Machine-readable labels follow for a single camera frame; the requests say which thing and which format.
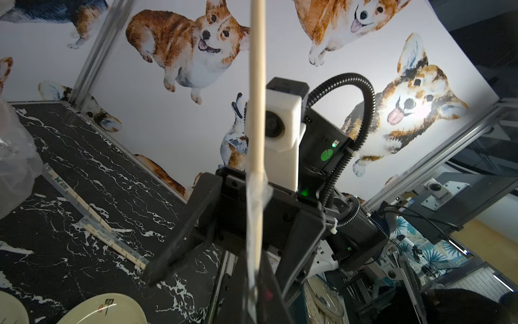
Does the clear plastic bin liner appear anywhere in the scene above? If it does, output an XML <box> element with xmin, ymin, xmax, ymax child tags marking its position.
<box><xmin>1</xmin><ymin>99</ymin><xmax>43</xmax><ymax>218</ymax></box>

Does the chopsticks pack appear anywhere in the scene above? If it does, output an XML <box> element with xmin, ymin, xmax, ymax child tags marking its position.
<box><xmin>42</xmin><ymin>163</ymin><xmax>149</xmax><ymax>270</ymax></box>
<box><xmin>245</xmin><ymin>171</ymin><xmax>272</xmax><ymax>323</ymax></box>

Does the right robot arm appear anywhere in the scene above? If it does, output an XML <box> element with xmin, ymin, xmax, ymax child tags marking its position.
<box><xmin>142</xmin><ymin>73</ymin><xmax>381</xmax><ymax>302</ymax></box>

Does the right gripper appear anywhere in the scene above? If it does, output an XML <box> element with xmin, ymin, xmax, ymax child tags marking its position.
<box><xmin>141</xmin><ymin>167</ymin><xmax>329</xmax><ymax>305</ymax></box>

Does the cream plate back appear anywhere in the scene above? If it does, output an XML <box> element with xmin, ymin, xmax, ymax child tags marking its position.
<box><xmin>0</xmin><ymin>292</ymin><xmax>30</xmax><ymax>324</ymax></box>

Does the cream plate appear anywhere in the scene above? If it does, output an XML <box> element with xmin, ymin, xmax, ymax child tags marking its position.
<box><xmin>58</xmin><ymin>293</ymin><xmax>147</xmax><ymax>324</ymax></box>
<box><xmin>0</xmin><ymin>292</ymin><xmax>30</xmax><ymax>324</ymax></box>

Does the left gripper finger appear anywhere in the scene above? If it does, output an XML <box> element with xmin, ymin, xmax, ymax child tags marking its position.
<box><xmin>216</xmin><ymin>252</ymin><xmax>291</xmax><ymax>323</ymax></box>

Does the cream plate front right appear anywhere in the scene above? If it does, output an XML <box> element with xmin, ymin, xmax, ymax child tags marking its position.
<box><xmin>58</xmin><ymin>293</ymin><xmax>147</xmax><ymax>324</ymax></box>

